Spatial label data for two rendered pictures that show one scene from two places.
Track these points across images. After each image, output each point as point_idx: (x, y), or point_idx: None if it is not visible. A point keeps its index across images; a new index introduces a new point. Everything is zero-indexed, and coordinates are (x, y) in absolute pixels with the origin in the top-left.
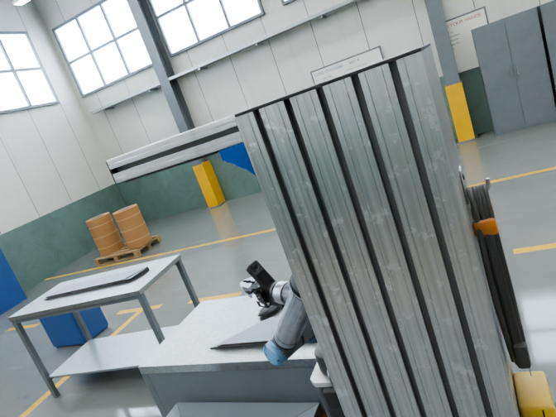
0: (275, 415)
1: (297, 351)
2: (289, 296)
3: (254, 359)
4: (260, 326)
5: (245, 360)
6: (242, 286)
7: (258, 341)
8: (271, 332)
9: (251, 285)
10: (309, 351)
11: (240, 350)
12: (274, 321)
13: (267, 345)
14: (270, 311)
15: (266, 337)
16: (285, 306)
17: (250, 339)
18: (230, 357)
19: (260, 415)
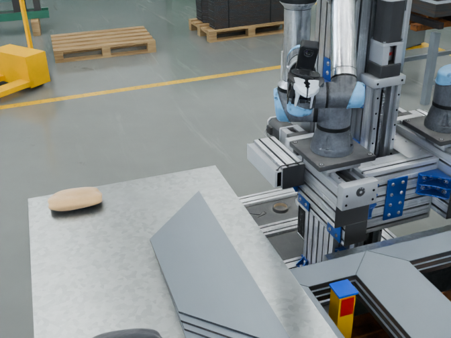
0: (315, 306)
1: (247, 241)
2: (354, 9)
3: (292, 281)
4: (214, 313)
5: (301, 293)
6: (318, 85)
7: (257, 286)
8: (225, 282)
9: (315, 76)
10: (242, 229)
11: (284, 319)
12: (192, 298)
13: (362, 83)
14: (155, 331)
15: (244, 281)
16: (353, 25)
17: (259, 303)
18: (308, 323)
19: (329, 324)
